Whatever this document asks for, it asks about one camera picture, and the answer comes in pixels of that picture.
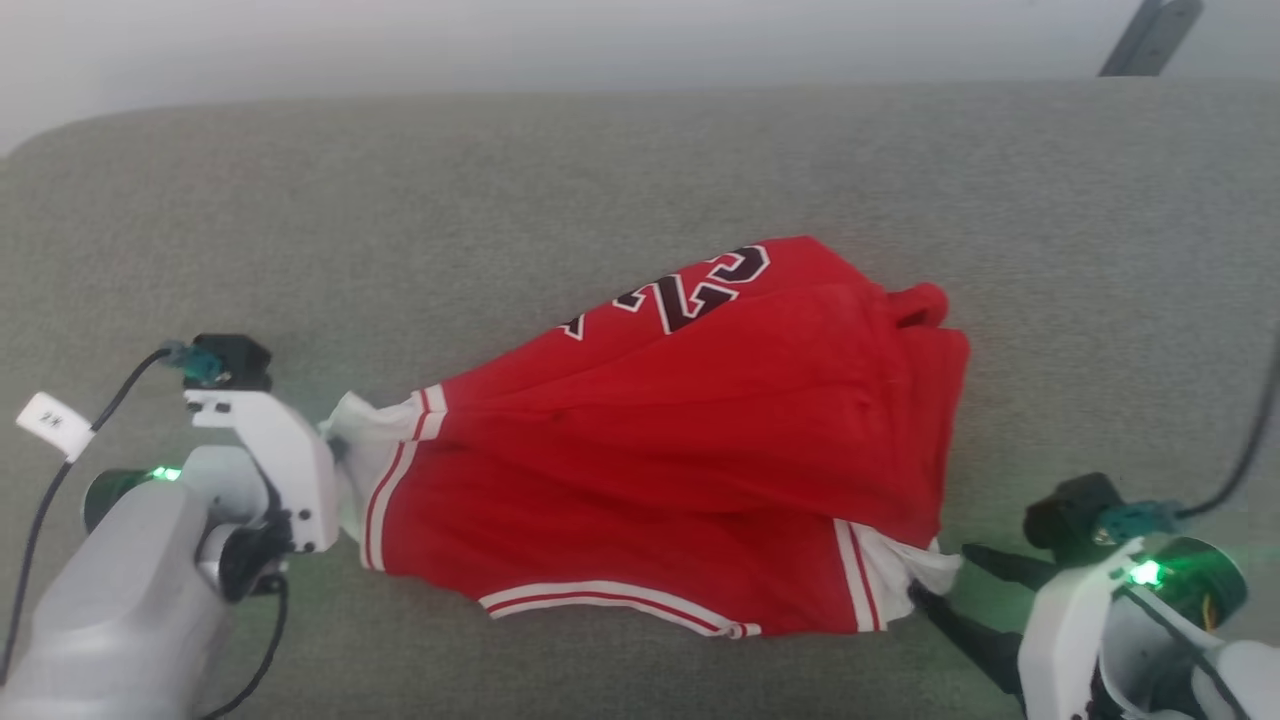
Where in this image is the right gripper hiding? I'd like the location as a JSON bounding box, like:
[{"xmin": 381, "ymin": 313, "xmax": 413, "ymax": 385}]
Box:
[{"xmin": 908, "ymin": 538, "xmax": 1249, "ymax": 720}]

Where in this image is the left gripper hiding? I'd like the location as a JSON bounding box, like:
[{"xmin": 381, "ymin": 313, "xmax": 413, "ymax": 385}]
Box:
[{"xmin": 183, "ymin": 444, "xmax": 295, "ymax": 603}]

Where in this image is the red white basketball jersey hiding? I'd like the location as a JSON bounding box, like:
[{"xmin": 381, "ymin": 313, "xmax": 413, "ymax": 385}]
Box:
[{"xmin": 322, "ymin": 236, "xmax": 972, "ymax": 641}]

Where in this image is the grey fabric sofa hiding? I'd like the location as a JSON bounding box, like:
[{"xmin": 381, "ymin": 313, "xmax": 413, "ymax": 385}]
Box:
[{"xmin": 0, "ymin": 78, "xmax": 1280, "ymax": 720}]

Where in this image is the grey metal pole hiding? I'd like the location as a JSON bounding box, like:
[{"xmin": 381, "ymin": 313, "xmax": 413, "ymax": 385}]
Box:
[{"xmin": 1097, "ymin": 0, "xmax": 1206, "ymax": 79}]

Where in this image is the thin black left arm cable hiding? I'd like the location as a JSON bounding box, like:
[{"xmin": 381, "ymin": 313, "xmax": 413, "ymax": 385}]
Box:
[{"xmin": 198, "ymin": 574, "xmax": 292, "ymax": 720}]

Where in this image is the black left camera cable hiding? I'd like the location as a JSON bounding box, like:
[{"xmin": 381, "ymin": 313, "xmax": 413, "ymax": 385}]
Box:
[{"xmin": 0, "ymin": 339, "xmax": 223, "ymax": 686}]

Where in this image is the white cable label tag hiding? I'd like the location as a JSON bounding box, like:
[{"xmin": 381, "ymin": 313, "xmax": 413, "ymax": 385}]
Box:
[{"xmin": 15, "ymin": 391, "xmax": 97, "ymax": 464}]

